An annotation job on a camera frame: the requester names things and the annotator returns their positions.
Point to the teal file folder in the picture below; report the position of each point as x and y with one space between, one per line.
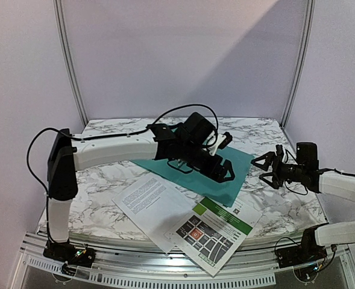
224 193

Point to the white text paper sheet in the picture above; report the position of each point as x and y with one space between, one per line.
154 205

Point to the green map flyer sheet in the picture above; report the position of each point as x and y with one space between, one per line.
211 232

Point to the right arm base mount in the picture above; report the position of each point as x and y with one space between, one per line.
298 254

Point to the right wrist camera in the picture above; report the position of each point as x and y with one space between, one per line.
280 154

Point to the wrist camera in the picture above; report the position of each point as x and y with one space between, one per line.
280 154
215 143

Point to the aluminium frame post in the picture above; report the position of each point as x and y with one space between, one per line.
299 64
68 61

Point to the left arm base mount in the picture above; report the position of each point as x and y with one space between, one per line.
70 254

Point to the aluminium front rail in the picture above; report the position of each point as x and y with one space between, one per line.
141 264

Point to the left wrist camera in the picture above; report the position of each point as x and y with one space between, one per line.
215 143

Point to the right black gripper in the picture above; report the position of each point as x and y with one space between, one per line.
276 167

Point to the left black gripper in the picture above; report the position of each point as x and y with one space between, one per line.
219 176

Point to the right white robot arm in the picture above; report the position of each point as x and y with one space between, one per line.
335 188

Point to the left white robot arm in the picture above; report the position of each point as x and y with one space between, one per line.
71 154

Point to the left aluminium frame post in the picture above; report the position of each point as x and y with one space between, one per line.
68 61

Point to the right aluminium frame post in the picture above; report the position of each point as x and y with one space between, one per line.
299 64

